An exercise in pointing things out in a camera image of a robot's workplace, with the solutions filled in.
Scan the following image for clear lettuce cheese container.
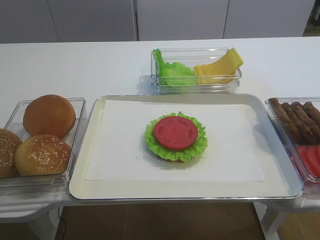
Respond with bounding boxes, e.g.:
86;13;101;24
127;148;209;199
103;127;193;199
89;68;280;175
151;47;242;94

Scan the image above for brown meat patty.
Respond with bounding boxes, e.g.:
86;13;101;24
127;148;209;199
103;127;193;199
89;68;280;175
291;101;320;144
303;101;320;126
281;102;318;145
268;97;302;144

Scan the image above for black cable under table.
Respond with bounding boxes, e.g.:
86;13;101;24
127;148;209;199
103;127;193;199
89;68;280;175
56;206;67;240

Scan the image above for green lettuce leaf on burger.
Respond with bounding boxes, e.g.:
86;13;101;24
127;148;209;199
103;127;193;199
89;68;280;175
144;111;208;163

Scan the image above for clear bun container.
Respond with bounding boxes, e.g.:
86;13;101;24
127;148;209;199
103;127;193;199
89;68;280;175
0;97;88;196

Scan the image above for sesame bun front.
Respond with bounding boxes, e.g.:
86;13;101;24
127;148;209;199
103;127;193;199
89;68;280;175
14;134;71;176

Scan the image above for red tomato slice middle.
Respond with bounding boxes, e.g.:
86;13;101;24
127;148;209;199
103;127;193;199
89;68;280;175
306;146;320;178

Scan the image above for clear patty tomato container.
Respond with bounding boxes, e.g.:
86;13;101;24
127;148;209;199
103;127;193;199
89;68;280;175
265;97;320;195

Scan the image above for red tomato slice left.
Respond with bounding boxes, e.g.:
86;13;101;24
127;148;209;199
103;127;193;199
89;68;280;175
297;145;316;178

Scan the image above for white paper sheet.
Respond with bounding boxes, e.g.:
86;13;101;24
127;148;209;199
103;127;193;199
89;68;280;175
85;100;265;182

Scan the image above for sesame bun left edge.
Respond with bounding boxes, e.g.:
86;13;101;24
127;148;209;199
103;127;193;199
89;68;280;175
0;128;22;178

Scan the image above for yellow cheese slices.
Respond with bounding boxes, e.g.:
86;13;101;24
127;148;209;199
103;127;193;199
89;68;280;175
194;47;244;85

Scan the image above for red tomato slice right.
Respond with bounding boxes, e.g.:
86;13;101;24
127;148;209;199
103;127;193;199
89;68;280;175
315;145;320;162

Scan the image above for silver metal tray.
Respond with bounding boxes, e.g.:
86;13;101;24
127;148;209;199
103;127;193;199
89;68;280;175
69;94;304;201

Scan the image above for red tomato slice on burger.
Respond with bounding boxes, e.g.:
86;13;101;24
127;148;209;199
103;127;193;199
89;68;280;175
153;116;199;151

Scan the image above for green lettuce pile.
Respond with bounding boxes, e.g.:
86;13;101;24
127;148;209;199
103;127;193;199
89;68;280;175
152;48;197;86

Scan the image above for plain brown bun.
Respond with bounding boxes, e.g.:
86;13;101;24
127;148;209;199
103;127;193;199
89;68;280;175
23;94;76;139

